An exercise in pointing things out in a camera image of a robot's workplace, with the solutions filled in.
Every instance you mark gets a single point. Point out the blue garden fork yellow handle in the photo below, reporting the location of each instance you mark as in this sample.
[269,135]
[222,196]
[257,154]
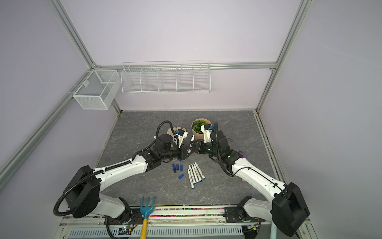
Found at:
[146,210]

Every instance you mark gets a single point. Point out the cream fabric glove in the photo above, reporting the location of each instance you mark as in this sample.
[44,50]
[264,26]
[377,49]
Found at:
[171,132]

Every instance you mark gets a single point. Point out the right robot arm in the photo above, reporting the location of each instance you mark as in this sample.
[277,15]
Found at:
[284,205]

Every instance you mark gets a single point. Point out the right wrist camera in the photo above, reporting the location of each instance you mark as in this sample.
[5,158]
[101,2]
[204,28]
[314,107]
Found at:
[207,130]

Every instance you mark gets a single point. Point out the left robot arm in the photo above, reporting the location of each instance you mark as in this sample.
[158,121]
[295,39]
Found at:
[83,195]

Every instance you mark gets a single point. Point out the purple object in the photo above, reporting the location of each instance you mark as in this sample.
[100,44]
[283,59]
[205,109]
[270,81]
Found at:
[243,154]

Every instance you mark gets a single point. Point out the tan pot green plant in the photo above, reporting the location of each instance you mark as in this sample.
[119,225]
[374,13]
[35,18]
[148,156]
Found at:
[196,128]

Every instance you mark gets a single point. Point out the white wire wall basket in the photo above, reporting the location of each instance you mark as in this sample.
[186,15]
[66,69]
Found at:
[166,77]

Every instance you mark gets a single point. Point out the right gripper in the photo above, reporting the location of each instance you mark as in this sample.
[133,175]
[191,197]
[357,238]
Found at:
[200,148]

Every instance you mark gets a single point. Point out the light blue garden trowel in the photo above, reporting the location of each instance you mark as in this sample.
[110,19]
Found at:
[273,231]

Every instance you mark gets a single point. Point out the white mesh box basket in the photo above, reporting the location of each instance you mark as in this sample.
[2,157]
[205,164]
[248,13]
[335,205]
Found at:
[98,90]

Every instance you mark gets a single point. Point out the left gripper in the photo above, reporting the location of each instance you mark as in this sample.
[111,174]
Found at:
[183,155]

